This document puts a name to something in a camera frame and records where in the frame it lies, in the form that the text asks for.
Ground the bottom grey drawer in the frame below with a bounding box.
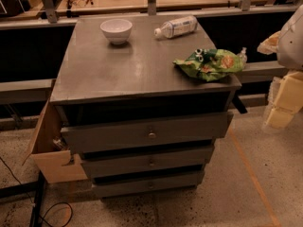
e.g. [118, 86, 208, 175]
[92, 170, 205, 198]

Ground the grey drawer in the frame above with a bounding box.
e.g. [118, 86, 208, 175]
[81, 145, 214, 178]
[62, 112, 233, 153]
[92, 170, 205, 198]

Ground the cardboard box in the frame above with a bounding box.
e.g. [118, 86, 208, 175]
[23, 93, 87, 183]

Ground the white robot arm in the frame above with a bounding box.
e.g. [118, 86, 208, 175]
[258, 5, 303, 131]

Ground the top grey drawer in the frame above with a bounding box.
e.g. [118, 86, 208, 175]
[62, 112, 233, 153]

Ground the middle grey drawer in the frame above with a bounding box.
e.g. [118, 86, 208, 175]
[81, 145, 214, 178]

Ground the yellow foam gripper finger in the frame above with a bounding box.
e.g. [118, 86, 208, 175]
[264, 71, 303, 131]
[257, 31, 280, 55]

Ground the clear plastic water bottle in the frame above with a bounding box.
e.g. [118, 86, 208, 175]
[154, 16, 198, 39]

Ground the green rice chip bag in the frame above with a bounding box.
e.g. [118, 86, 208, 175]
[173, 48, 245, 82]

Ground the white ceramic bowl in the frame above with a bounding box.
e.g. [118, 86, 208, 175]
[100, 19, 133, 44]

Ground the black floor cable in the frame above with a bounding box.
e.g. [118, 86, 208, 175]
[0, 156, 74, 227]

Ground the small clear sanitizer bottle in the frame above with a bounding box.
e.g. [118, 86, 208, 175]
[238, 47, 247, 63]

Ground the grey drawer cabinet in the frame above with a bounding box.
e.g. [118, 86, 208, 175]
[50, 15, 241, 185]

